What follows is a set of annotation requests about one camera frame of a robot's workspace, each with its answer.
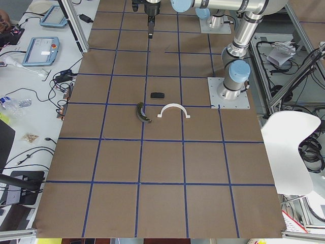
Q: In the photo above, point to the white curved plastic bracket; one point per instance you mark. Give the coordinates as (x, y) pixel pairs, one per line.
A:
(173, 105)

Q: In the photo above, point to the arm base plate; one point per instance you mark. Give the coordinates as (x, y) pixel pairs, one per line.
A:
(222, 98)
(222, 29)

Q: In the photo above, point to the white chair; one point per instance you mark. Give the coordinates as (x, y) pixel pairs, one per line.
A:
(282, 134)

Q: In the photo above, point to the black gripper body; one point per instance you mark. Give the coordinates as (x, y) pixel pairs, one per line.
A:
(151, 9)

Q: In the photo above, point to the far blue teach pendant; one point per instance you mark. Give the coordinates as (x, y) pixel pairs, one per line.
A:
(54, 18)

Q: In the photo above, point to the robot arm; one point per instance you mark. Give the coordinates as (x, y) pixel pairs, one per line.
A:
(213, 18)
(236, 70)

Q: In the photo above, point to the black power adapter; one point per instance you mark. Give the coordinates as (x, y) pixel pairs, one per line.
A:
(85, 18)

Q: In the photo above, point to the near blue teach pendant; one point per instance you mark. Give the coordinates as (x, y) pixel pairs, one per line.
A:
(42, 51)

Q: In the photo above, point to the white plate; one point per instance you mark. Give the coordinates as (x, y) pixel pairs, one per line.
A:
(40, 7)

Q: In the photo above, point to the blue teach pendant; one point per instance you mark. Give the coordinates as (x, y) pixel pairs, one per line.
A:
(42, 51)
(54, 18)

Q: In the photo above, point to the clear plastic water bottle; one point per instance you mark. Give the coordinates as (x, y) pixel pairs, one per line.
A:
(13, 108)

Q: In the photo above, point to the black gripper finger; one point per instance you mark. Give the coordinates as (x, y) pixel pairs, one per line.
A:
(150, 26)

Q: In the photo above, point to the black brake pad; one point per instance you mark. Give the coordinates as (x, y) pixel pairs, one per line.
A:
(157, 95)

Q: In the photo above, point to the olive metal brake shoe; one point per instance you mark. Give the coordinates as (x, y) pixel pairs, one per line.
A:
(140, 113)

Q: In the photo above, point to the aluminium frame post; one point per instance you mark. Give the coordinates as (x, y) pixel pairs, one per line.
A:
(74, 24)

